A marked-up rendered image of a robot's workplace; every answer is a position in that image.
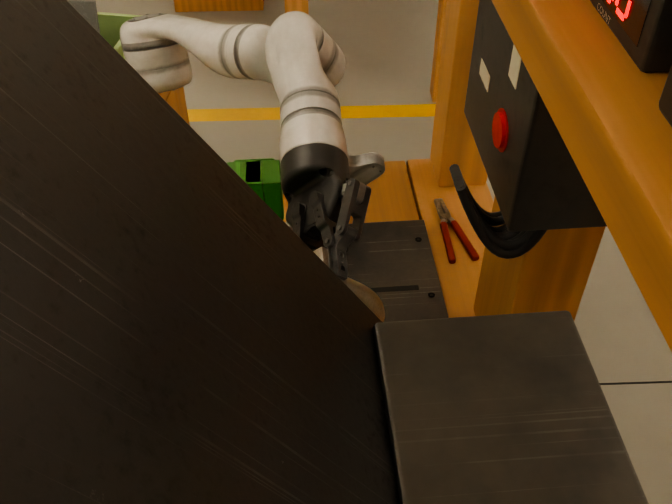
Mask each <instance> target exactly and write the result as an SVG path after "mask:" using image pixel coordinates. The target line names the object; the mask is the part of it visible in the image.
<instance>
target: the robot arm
mask: <svg viewBox="0 0 672 504"><path fill-rule="evenodd" d="M120 41H121V45H122V49H123V53H124V57H125V60H126V61H127V62H128V63H129V64H130V65H131V66H132V67H133V68H134V69H135V70H136V71H137V72H138V73H139V74H140V75H141V76H142V77H143V79H144V80H145V81H146V82H147V83H148V84H149V85H150V86H151V87H152V88H153V89H154V90H155V91H156V92H157V93H163V92H166V91H171V90H172V91H174V90H176V89H178V88H181V87H183V86H185V85H187V84H189V83H190V82H191V80H192V69H191V65H190V60H189V55H188V51H189V52H191V53H192V54H193V55H194V56H195V57H196V58H198V59H199V60H200V61H201V62H202V63H204V64H205V65H206V66H207V67H208V68H210V69H211V70H213V71H215V72H216V73H218V74H220V75H222V76H225V77H228V78H233V79H247V80H263V81H266V82H269V83H271V84H273V85H274V88H275V91H276V93H277V96H278V99H279V102H280V123H281V135H280V143H279V149H280V170H281V188H282V192H283V194H284V196H285V198H286V200H287V202H288V209H287V212H286V224H287V225H288V226H289V227H290V228H291V229H292V230H293V231H294V232H295V233H296V234H297V236H298V237H299V238H300V239H301V240H302V241H303V242H304V243H305V244H306V245H307V246H308V247H309V248H310V249H311V250H312V251H315V250H316V249H318V248H320V247H323V244H324V246H325V247H327V252H328V264H329V268H330V269H331V270H332V271H333V272H334V273H335V274H336V275H337V276H338V277H339V278H340V279H341V280H342V281H343V282H344V283H345V284H346V285H347V280H346V279H348V265H347V257H346V253H347V252H348V249H349V245H350V243H351V242H352V241H354V242H357V241H358V240H359V239H360V237H361V233H362V229H363V225H364V220H365V216H366V212H367V207H368V203H369V199H370V195H371V188H370V187H369V186H367V184H369V183H370V182H372V181H373V180H375V179H376V178H378V177H379V176H380V175H382V174H383V173H384V171H385V164H384V158H383V156H381V155H380V154H377V153H374V152H369V153H364V154H359V155H348V153H347V144H346V138H345V134H344V131H343V127H342V118H341V108H340V101H339V96H338V93H337V91H336V89H335V87H334V86H335V85H336V84H337V83H338V82H339V81H340V80H341V78H342V77H343V75H344V72H345V67H346V61H345V57H344V54H343V52H342V50H341V48H340V47H339V46H338V45H337V44H336V42H335V41H334V40H333V39H332V38H331V37H330V36H329V35H328V34H327V33H326V32H325V30H324V29H323V28H322V27H321V26H320V25H319V24H318V23H317V22H316V21H315V20H314V19H313V18H312V17H311V16H310V15H308V14H306V13H304V12H300V11H290V12H287V13H284V14H283V15H281V16H279V17H278V18H277V19H276V20H275V21H274V23H273V24H272V25H271V27H270V26H268V25H263V24H220V23H214V22H209V21H205V20H200V19H196V18H191V17H185V16H180V15H174V14H165V13H157V14H146V15H143V16H139V17H133V19H130V20H128V21H126V22H124V23H123V24H122V26H121V27H120ZM187 50H188V51H187ZM350 216H352V217H353V222H352V227H350V226H348V224H349V220H350Z"/></svg>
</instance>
